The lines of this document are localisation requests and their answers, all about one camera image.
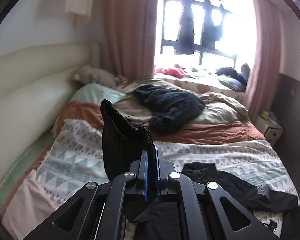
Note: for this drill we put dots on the dark fuzzy sweater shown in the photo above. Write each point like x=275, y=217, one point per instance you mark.
x=171, y=109

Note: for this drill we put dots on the patterned white bed cover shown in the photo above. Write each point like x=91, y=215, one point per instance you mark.
x=76, y=158

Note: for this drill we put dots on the dark clothes pile by window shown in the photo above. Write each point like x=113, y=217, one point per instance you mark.
x=231, y=78

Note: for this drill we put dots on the right pink curtain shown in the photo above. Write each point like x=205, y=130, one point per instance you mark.
x=263, y=78

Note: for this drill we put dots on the cream padded headboard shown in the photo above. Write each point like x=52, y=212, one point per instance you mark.
x=35, y=84

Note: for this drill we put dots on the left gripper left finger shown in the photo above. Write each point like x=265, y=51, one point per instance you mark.
x=140, y=183

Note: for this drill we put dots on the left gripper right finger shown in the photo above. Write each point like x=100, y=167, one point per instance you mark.
x=163, y=169

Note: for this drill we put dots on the hanging dark garment left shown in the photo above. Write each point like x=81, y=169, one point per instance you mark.
x=185, y=44

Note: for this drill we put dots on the pink curtain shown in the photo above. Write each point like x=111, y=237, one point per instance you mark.
x=263, y=78
x=130, y=32

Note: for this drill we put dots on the left pink curtain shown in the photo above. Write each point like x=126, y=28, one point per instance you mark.
x=130, y=32

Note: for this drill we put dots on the plush toy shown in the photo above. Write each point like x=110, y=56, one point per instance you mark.
x=87, y=74

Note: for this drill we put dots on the red cloth on sill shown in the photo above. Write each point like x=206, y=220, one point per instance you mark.
x=175, y=71

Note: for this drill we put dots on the beige duvet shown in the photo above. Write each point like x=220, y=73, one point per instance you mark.
x=220, y=109

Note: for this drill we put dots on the white hanging cloth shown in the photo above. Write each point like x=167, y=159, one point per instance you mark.
x=81, y=10

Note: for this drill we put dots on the hanging dark garment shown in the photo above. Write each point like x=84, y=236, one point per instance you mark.
x=185, y=44
x=213, y=25

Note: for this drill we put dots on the pale green pillow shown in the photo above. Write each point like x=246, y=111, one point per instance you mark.
x=96, y=93

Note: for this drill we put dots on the hanging dark garment right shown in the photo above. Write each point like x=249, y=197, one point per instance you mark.
x=213, y=25

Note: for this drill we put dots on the black button shirt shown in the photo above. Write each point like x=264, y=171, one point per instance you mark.
x=120, y=139

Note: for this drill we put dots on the white bedside table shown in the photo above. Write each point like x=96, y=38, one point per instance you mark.
x=270, y=129

